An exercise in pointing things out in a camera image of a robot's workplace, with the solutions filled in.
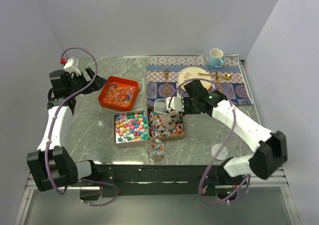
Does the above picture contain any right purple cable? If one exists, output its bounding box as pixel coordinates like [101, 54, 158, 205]
[166, 78, 251, 205]

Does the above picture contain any gold knife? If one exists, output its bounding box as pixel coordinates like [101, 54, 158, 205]
[215, 72, 223, 93]

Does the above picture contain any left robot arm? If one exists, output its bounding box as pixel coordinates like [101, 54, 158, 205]
[26, 68, 105, 192]

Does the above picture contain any orange plastic tray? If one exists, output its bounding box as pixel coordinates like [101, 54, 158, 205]
[98, 76, 139, 112]

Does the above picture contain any gold fork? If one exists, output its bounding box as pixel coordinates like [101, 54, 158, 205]
[164, 68, 169, 97]

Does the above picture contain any clear round lid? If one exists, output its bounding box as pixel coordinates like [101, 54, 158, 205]
[211, 143, 229, 160]

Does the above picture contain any patterned cloth placemat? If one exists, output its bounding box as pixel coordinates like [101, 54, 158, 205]
[146, 54, 253, 106]

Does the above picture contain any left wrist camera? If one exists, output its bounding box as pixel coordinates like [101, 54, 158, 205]
[63, 57, 81, 75]

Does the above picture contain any cream and orange plate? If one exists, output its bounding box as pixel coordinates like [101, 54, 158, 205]
[177, 67, 211, 84]

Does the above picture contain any gold spoon on mat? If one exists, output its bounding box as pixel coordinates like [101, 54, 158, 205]
[219, 74, 232, 80]

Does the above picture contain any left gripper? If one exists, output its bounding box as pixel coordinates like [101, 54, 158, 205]
[67, 67, 107, 97]

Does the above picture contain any clear plastic cup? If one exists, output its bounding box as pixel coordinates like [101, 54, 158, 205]
[145, 138, 164, 162]

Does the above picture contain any light blue mug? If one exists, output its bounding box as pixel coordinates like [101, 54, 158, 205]
[208, 48, 224, 69]

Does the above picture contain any tin of star candies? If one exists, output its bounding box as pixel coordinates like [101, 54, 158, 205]
[113, 110, 150, 148]

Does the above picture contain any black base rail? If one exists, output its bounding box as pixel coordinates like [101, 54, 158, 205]
[37, 160, 277, 206]

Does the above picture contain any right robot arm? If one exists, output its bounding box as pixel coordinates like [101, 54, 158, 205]
[154, 78, 288, 185]

